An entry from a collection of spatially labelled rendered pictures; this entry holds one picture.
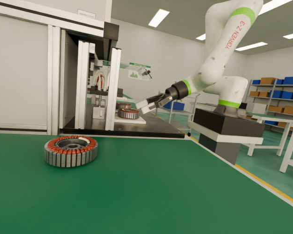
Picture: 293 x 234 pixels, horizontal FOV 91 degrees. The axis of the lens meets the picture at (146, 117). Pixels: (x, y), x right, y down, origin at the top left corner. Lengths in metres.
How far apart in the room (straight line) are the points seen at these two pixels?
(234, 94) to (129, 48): 5.54
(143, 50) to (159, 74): 1.16
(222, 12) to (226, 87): 0.41
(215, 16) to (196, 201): 0.96
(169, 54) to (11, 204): 6.63
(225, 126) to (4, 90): 0.93
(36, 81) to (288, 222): 0.66
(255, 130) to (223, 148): 0.20
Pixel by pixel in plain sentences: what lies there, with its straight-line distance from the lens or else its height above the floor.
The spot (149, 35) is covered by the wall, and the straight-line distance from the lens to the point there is 6.58.
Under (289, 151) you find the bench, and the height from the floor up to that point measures 0.35.
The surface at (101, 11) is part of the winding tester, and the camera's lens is 0.69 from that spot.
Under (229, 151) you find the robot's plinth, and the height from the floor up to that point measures 0.62.
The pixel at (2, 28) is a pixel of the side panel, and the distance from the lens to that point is 0.59.
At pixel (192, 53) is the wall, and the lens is 7.29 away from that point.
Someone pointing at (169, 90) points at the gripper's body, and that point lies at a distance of 0.76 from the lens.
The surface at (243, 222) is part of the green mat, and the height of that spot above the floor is 0.75.
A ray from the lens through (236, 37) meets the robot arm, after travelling 0.86.
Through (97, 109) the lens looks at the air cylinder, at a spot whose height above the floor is 0.81.
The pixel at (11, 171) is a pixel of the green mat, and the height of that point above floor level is 0.75.
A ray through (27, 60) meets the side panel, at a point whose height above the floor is 0.97.
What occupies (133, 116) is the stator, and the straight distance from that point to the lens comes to 0.69.
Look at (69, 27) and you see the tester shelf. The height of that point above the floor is 1.08.
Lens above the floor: 0.93
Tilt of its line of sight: 11 degrees down
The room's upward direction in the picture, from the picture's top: 8 degrees clockwise
